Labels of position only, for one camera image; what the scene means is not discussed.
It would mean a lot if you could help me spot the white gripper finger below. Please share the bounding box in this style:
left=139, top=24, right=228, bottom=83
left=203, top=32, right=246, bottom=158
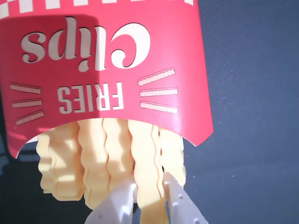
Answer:
left=83, top=180, right=138, bottom=224
left=163, top=172, right=209, bottom=224

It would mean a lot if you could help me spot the tall yellow fry clip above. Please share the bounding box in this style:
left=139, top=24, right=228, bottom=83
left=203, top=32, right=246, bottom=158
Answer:
left=128, top=119, right=170, bottom=224

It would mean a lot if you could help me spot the short yellow fry clip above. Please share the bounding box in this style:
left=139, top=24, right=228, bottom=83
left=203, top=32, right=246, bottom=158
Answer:
left=158, top=127, right=187, bottom=188
left=36, top=130, right=58, bottom=195

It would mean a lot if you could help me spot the wavy yellow fry clip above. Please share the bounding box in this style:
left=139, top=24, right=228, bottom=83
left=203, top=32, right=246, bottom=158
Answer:
left=102, top=118, right=136, bottom=188
left=47, top=122, right=85, bottom=202
left=78, top=119, right=112, bottom=210

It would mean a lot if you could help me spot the red fries clips box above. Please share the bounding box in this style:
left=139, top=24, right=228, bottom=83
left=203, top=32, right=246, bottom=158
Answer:
left=0, top=0, right=214, bottom=160

